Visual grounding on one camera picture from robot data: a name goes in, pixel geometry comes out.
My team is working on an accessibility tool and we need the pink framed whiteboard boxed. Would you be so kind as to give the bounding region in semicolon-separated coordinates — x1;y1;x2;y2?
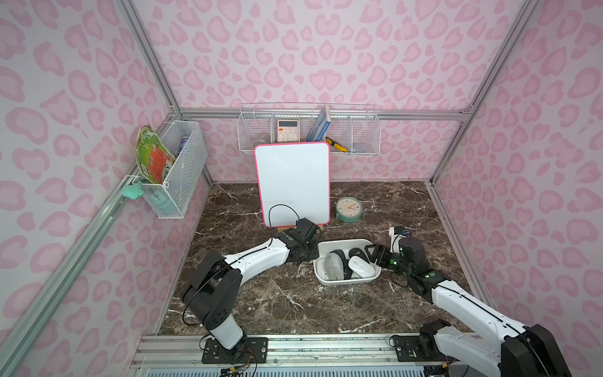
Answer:
254;142;331;228

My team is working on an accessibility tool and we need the white mesh side basket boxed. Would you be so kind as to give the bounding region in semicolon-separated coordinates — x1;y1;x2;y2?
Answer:
140;120;208;219

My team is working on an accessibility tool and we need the white computer mouse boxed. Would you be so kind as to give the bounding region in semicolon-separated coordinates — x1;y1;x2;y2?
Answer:
348;256;376;279

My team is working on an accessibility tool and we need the yellow utility knife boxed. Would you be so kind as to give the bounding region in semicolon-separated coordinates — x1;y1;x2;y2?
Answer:
325;138;349;153

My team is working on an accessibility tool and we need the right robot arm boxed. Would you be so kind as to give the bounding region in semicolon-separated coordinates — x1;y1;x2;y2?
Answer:
365;234;571;376

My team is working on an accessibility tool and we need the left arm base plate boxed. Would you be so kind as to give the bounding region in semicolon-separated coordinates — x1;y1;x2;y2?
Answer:
201;336;269;364

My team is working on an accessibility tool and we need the pink calculator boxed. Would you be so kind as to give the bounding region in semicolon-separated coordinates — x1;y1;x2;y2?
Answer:
276;119;300;143

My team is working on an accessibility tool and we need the white storage box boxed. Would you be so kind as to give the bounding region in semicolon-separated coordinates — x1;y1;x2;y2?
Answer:
313;239;382;286

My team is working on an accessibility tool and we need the green wall hook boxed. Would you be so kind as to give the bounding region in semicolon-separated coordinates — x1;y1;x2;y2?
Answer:
122;182;144;200

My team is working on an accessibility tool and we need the black mouse with logo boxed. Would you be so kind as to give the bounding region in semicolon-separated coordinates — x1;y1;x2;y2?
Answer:
333;249;353;280

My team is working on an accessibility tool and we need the green round clock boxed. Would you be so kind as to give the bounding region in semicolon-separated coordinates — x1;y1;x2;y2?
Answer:
335;196;364;223

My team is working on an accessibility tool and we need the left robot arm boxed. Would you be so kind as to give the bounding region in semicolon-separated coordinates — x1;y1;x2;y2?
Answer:
182;218;320;351

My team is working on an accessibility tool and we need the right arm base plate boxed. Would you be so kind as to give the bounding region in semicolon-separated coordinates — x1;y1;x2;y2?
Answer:
387;335;446;362

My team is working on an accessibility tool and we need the grey computer mouse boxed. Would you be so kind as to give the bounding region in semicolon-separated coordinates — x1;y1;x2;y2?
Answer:
324;250;346;281

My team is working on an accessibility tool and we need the wooden whiteboard stand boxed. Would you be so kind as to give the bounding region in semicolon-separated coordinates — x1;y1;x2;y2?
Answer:
276;225;324;232

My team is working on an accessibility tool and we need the white wire rear basket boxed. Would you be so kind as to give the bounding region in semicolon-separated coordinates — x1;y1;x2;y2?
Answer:
236;102;382;158

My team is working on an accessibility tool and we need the black mouse rounded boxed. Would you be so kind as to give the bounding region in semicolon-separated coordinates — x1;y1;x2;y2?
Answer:
348;248;370;263

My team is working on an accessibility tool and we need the blue book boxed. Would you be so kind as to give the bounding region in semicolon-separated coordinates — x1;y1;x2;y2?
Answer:
306;105;331;142

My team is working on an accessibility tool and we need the green snack bag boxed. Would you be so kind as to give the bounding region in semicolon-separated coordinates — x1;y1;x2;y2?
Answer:
135;125;176;185

